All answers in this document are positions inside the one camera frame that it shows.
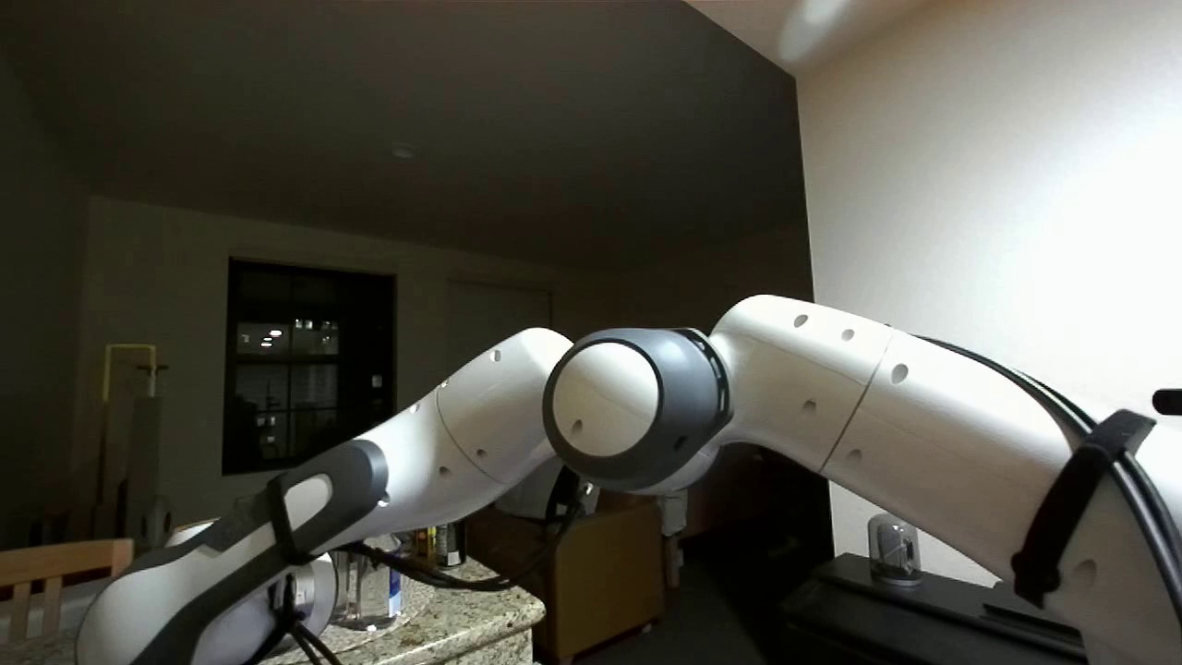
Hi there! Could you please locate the small dark jar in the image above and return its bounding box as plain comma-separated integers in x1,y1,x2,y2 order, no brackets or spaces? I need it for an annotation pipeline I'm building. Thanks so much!
427,522,470,571

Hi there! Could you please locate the dark window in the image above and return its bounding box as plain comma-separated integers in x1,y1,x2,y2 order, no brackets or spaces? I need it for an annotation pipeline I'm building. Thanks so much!
217,254,400,479

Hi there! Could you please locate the clear water bottle blue label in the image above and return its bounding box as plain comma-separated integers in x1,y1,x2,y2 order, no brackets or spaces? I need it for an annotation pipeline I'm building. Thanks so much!
347,547,408,624

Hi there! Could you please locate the clear glass jar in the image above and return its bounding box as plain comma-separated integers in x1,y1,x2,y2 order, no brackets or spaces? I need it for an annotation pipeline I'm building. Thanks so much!
866,511,924,587

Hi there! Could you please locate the black stove top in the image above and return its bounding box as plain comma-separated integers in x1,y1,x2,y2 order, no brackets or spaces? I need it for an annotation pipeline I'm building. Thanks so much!
775,551,1098,665

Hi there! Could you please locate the wooden dining chair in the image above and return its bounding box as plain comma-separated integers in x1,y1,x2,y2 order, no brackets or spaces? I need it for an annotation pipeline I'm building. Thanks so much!
0,536,138,652

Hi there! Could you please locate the black velcro cable strap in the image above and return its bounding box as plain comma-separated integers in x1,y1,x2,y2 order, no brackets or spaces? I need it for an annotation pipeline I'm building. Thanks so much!
261,468,314,569
1007,406,1160,610

